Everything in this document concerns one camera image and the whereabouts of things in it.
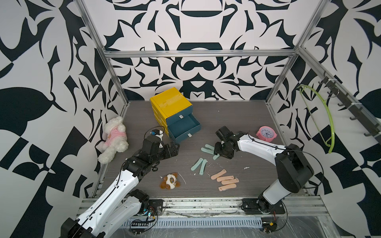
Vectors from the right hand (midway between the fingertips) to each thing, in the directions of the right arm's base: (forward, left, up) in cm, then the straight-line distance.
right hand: (216, 151), depth 90 cm
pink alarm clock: (+13, -35, -2) cm, 37 cm away
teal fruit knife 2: (-8, +8, -3) cm, 12 cm away
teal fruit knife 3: (+2, +5, -3) cm, 6 cm away
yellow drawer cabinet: (+15, +25, +19) cm, 35 cm away
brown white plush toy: (-17, +26, 0) cm, 31 cm away
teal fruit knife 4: (-2, +1, -3) cm, 4 cm away
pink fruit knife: (-15, -3, -3) cm, 16 cm away
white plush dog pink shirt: (+4, +58, +7) cm, 58 cm away
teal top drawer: (+13, +23, +17) cm, 31 cm away
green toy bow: (-10, -48, +21) cm, 53 cm away
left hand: (-2, +25, +13) cm, 28 cm away
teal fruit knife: (-7, +12, -2) cm, 14 cm away
